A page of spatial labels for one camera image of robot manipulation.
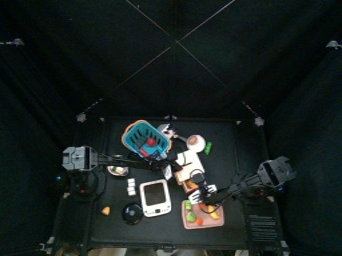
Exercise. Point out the silver metal toy utensil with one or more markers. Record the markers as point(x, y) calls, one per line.
point(165, 128)

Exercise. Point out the white cube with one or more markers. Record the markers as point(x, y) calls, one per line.
point(131, 191)
point(131, 182)

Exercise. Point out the grey frame clamp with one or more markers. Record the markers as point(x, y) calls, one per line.
point(260, 121)
point(81, 117)
point(170, 117)
point(45, 247)
point(333, 44)
point(18, 42)

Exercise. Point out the orange toy food piece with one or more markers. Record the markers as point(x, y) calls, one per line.
point(192, 184)

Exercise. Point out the small green toy vegetable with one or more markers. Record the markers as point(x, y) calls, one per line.
point(188, 205)

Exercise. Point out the teal basket orange rim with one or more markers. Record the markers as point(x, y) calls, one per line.
point(134, 140)

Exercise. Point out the white toy with brown spot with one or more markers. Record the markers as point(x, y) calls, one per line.
point(196, 142)

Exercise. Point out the green toy vegetable stick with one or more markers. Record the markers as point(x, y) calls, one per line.
point(208, 147)

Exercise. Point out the small metal bowl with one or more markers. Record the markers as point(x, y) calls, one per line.
point(118, 170)

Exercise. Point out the red orange toy slice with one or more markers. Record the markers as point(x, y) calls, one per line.
point(202, 207)

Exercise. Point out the white printed label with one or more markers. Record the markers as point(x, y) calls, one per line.
point(262, 225)

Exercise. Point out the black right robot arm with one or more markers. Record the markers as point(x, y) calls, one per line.
point(242, 187)

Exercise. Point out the orange red toy vegetable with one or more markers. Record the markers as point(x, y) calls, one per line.
point(200, 221)

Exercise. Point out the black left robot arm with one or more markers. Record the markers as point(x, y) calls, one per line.
point(121, 162)

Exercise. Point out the white toy tablet black screen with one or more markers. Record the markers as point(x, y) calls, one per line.
point(162, 210)

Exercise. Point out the black round disc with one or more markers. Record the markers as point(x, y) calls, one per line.
point(133, 213)

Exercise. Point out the large green toy vegetable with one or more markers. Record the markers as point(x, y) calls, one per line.
point(192, 217)

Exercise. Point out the red round toy fruit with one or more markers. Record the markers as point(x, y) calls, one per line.
point(151, 142)

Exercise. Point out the yellow orange toy food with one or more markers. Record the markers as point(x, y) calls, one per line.
point(214, 214)

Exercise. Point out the orange yellow toy wedge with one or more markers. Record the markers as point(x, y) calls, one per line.
point(106, 210)

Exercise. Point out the pink tray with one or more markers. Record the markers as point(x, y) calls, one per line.
point(209, 224)

